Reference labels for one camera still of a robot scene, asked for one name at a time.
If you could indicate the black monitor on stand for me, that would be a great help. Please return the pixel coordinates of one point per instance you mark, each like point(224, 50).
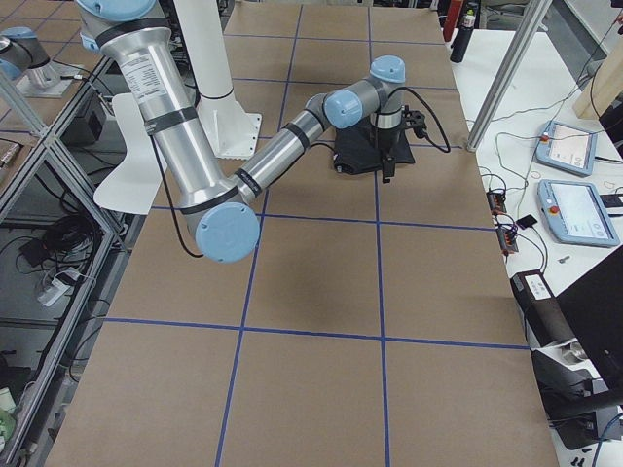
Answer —
point(580, 407)

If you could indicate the teach pendant tablet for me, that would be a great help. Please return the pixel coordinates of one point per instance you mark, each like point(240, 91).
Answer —
point(568, 148)
point(575, 213)

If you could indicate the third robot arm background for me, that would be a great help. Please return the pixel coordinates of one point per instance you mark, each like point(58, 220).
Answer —
point(25, 61)

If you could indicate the dark rectangular device box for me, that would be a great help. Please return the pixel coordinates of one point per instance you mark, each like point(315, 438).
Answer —
point(540, 306)

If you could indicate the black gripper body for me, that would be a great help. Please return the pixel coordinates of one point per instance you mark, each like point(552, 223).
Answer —
point(385, 141)

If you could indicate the small black square pad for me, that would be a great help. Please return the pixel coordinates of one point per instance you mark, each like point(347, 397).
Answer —
point(526, 222)

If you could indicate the lower orange circuit board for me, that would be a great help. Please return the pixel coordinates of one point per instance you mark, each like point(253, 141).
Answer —
point(507, 240)

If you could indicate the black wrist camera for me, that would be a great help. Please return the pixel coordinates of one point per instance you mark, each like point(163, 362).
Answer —
point(415, 121)

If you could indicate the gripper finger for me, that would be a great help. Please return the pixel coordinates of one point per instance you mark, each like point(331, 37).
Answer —
point(388, 168)

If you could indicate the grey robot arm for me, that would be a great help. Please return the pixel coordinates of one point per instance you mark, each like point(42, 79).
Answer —
point(207, 142)

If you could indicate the lower teach pendant tablet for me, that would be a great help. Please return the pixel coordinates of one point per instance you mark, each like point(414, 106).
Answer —
point(575, 213)

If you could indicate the black graphic t-shirt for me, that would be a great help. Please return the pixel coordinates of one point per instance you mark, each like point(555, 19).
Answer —
point(355, 153)

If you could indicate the white metal mount base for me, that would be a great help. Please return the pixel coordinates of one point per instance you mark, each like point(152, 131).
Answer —
point(232, 132)

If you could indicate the aluminium frame rail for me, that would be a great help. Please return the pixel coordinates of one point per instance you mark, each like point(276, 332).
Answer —
point(514, 55)

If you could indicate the white plastic chair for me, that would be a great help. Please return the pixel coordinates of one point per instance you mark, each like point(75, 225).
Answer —
point(132, 186)

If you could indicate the orange circuit board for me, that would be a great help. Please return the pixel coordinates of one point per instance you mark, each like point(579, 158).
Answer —
point(507, 240)
point(496, 201)

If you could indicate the upper teach pendant tablet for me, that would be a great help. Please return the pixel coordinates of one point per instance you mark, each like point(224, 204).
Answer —
point(568, 148)

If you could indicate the red cylinder bottle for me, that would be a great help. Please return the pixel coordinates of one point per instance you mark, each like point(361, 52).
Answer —
point(451, 19)

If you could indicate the black water bottle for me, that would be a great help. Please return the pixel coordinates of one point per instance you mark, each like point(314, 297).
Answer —
point(460, 44)

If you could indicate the upper orange circuit board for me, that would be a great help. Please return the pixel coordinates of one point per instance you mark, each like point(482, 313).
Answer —
point(496, 201)

